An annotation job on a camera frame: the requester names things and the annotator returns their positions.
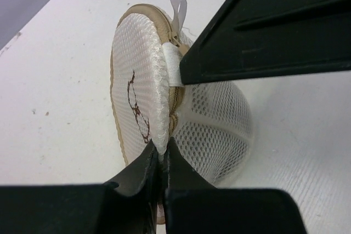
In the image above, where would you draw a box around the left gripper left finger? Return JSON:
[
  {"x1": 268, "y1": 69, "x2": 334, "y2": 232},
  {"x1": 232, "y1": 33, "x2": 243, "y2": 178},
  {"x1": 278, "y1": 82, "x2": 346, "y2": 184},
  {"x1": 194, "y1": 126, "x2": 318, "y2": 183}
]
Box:
[{"x1": 1, "y1": 142, "x2": 158, "y2": 233}]

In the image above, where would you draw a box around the white mesh laundry bag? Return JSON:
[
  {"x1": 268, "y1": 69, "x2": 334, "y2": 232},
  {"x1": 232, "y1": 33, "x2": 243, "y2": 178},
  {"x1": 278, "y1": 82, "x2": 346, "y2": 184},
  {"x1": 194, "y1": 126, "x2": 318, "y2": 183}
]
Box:
[{"x1": 109, "y1": 0, "x2": 260, "y2": 224}]

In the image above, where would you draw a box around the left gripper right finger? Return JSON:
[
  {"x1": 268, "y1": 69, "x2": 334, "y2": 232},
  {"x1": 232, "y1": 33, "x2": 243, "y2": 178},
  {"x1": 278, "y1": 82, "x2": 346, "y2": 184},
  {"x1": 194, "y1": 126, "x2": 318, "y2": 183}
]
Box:
[{"x1": 163, "y1": 138, "x2": 306, "y2": 233}]

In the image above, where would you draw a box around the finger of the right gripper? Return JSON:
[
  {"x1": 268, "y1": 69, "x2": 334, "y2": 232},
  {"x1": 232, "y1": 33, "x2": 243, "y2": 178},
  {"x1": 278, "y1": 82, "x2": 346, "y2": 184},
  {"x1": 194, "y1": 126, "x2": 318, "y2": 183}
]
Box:
[{"x1": 180, "y1": 0, "x2": 350, "y2": 85}]

